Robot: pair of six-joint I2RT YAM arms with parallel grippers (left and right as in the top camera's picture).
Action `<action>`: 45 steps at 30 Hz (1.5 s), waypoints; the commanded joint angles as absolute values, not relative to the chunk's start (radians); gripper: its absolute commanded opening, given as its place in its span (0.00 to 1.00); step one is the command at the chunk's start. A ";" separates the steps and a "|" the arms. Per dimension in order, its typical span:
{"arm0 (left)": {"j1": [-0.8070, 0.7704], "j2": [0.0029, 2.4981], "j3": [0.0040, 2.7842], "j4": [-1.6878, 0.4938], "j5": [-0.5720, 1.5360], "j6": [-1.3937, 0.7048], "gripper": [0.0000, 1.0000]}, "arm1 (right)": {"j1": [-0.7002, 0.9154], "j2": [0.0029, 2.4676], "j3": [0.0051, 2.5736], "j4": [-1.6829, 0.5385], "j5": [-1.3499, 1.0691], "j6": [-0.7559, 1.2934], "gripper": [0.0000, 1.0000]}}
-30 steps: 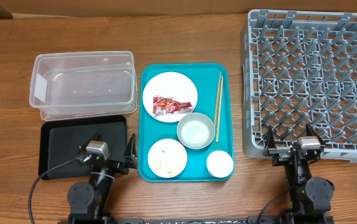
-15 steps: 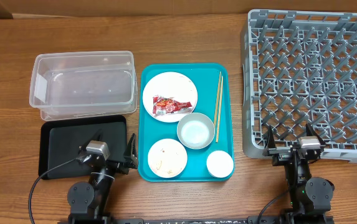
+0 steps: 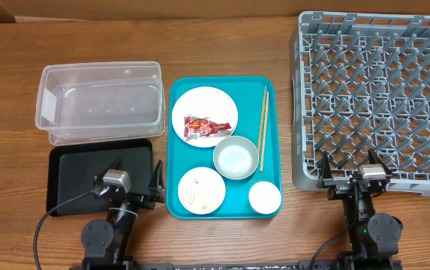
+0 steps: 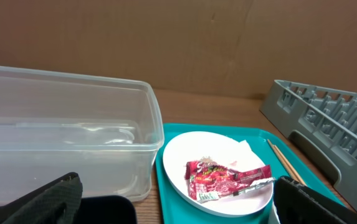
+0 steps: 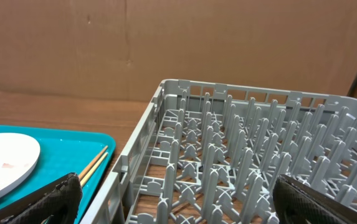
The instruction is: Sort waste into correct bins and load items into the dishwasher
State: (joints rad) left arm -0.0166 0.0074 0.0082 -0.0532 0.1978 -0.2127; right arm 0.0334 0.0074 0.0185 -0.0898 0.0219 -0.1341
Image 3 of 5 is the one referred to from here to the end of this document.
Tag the right wooden chopstick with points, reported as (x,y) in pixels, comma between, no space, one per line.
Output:
(264,126)

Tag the clear plastic bin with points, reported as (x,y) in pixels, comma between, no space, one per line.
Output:
(101,101)

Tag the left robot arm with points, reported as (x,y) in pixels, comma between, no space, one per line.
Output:
(106,241)

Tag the small pink bowl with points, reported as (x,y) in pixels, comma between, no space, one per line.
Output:
(201,190)

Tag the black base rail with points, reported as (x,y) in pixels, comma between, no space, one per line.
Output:
(301,265)

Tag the white cup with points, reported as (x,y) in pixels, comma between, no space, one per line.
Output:
(264,198)

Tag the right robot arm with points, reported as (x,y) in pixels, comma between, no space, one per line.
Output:
(373,237)

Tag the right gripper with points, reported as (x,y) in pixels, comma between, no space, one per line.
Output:
(338,186)

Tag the grey bowl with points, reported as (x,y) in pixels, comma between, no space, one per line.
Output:
(236,158)

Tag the grey dishwasher rack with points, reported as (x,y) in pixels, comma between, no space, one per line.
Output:
(361,81)

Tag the red snack wrapper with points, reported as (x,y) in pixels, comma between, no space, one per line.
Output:
(195,127)

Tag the large white plate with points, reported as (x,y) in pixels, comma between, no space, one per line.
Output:
(205,102)

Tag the left wooden chopstick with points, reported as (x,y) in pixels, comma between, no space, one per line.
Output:
(262,113)

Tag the teal serving tray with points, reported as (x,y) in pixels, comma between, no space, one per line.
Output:
(247,94)

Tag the wooden chopstick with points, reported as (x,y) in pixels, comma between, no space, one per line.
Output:
(262,113)
(264,126)

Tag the black plastic tray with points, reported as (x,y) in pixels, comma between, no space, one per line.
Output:
(72,170)

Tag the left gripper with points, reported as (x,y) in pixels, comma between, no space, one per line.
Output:
(157,190)

